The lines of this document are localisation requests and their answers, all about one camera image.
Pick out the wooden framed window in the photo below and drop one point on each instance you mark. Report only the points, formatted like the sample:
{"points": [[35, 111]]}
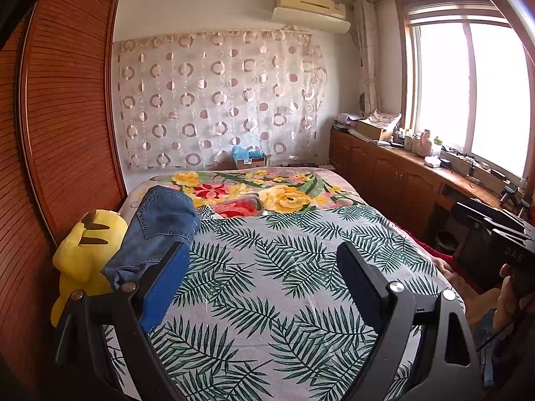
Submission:
{"points": [[443, 92]]}

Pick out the yellow plush toy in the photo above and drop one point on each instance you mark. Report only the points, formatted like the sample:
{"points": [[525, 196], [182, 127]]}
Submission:
{"points": [[87, 255]]}

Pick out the black chair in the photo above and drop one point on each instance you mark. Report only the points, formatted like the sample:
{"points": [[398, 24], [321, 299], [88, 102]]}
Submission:
{"points": [[476, 255]]}

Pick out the circle patterned sheer curtain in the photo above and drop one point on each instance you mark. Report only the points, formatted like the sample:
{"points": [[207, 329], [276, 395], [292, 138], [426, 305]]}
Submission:
{"points": [[217, 100]]}

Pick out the flat cardboard box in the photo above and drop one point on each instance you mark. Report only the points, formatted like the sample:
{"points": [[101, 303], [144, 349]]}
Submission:
{"points": [[372, 129]]}

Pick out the oval grey object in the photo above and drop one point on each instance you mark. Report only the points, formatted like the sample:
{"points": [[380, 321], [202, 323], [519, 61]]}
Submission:
{"points": [[364, 102]]}

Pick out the floral blanket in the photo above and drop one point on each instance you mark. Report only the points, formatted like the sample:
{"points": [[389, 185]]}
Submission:
{"points": [[284, 196]]}

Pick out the small cardboard box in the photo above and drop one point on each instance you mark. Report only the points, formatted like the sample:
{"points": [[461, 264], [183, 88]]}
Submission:
{"points": [[255, 163]]}

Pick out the blue plastic bag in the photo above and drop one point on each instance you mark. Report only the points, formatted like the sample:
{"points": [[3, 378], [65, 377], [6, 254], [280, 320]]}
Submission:
{"points": [[244, 153]]}

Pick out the white tissue box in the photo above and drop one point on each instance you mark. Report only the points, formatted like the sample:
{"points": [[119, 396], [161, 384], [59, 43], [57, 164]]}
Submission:
{"points": [[433, 161]]}

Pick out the white waste bin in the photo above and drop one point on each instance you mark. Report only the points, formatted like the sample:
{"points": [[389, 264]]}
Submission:
{"points": [[445, 240]]}

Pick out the beige wall air conditioner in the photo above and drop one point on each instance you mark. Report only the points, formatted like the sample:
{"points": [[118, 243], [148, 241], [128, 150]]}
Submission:
{"points": [[309, 1]]}

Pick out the wooden slatted wardrobe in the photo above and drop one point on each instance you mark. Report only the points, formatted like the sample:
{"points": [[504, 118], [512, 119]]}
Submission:
{"points": [[67, 112]]}

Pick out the bundled floral window curtain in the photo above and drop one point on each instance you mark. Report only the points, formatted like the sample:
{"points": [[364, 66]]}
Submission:
{"points": [[368, 50]]}

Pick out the person's bare leg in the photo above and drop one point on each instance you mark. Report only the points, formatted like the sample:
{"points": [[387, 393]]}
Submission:
{"points": [[472, 300]]}

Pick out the leaf print bed sheet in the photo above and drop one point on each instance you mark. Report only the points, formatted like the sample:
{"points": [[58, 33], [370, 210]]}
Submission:
{"points": [[271, 267]]}

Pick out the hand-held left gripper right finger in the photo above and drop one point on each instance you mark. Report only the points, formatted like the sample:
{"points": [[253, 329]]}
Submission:
{"points": [[361, 280]]}

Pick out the green capped bottle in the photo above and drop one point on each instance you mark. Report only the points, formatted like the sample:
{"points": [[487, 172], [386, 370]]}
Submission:
{"points": [[437, 146]]}

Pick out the long wooden cabinet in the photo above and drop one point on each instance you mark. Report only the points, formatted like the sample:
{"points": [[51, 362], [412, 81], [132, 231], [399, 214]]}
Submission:
{"points": [[376, 171]]}

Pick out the red cloth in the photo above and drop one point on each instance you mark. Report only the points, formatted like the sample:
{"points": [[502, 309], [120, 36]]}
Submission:
{"points": [[434, 252]]}

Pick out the person's denim shorts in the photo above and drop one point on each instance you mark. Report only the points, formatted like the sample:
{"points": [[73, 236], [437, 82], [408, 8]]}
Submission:
{"points": [[489, 351]]}

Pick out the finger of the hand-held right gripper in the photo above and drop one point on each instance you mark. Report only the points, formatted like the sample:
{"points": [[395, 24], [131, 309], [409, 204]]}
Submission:
{"points": [[476, 211], [514, 234]]}

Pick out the pink white bottle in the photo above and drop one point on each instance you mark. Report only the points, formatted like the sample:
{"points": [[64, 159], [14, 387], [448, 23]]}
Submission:
{"points": [[425, 142]]}

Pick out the blue denim pants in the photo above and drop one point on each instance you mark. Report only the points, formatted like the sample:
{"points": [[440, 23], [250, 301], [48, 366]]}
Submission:
{"points": [[159, 225]]}

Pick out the stack of papers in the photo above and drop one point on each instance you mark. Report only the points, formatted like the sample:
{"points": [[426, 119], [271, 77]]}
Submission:
{"points": [[346, 122]]}

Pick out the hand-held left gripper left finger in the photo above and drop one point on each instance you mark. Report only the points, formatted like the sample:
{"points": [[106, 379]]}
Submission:
{"points": [[163, 284]]}

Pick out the person's right hand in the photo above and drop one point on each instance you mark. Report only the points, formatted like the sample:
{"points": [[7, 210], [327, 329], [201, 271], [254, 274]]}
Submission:
{"points": [[508, 305]]}

